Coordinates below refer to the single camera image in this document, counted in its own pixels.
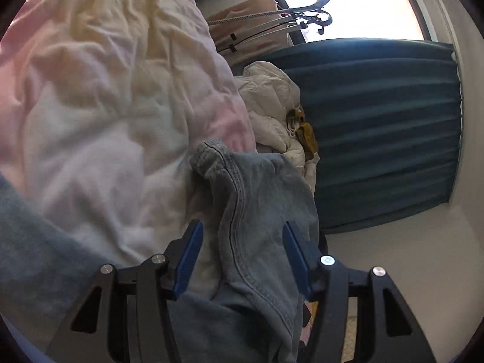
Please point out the blue-grey denim jeans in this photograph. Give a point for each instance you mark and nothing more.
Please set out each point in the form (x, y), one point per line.
(257, 204)

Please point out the mustard yellow garment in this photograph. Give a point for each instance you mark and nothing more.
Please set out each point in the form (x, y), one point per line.
(308, 132)

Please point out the beige hanging sweater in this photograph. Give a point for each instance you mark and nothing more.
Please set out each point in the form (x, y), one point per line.
(249, 11)

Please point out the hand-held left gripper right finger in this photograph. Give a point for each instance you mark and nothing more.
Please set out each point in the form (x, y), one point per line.
(298, 261)

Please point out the white puffy jacket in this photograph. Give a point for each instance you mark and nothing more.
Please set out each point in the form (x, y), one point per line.
(272, 94)

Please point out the white bed sheet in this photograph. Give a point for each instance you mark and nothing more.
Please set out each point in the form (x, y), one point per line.
(113, 102)

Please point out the wide teal curtain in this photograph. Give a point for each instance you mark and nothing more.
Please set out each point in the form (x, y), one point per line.
(378, 121)

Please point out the garment steamer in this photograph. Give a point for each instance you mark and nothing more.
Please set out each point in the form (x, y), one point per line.
(310, 17)

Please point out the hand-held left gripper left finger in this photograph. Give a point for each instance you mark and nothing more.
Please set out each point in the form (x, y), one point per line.
(187, 261)

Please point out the window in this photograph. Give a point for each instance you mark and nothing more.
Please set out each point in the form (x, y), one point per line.
(359, 3)

